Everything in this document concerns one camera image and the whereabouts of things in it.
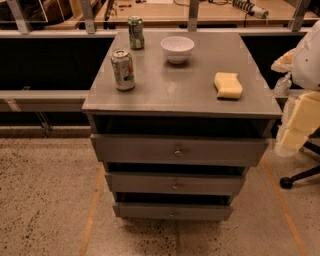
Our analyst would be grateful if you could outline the silver 7up can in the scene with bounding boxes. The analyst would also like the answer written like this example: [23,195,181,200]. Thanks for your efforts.
[111,49,135,91]

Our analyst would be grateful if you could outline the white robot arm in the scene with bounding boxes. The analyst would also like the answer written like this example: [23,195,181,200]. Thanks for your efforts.
[271,21,320,157]

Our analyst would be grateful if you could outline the green soda can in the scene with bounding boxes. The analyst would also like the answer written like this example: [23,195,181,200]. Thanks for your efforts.
[128,16,144,50]

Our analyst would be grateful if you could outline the grey drawer cabinet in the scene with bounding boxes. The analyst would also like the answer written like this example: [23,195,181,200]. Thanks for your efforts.
[82,32,281,207]

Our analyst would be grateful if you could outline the top grey drawer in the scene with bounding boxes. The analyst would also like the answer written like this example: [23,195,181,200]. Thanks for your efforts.
[91,134,268,167]

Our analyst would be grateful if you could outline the grey drawer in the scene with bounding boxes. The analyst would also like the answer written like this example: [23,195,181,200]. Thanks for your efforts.
[113,202,233,221]
[91,134,268,167]
[106,172,245,196]

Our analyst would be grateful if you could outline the middle grey drawer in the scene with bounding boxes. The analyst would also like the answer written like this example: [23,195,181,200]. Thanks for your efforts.
[106,172,245,196]

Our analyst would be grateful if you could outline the yellow sponge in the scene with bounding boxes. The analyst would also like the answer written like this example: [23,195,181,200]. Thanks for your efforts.
[214,72,243,99]

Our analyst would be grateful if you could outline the white bowl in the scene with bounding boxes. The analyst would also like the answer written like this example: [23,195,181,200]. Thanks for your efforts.
[160,36,195,64]

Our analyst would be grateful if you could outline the bottom grey drawer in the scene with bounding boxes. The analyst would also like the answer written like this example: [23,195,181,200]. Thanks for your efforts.
[113,202,233,221]

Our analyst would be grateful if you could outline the hand sanitizer bottle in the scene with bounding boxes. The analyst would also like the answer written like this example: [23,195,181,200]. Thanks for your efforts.
[274,72,292,96]

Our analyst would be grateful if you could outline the black office chair base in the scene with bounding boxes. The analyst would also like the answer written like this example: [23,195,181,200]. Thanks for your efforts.
[275,129,320,189]

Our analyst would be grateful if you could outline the white power strip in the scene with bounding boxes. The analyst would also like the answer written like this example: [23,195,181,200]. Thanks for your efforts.
[232,0,269,19]

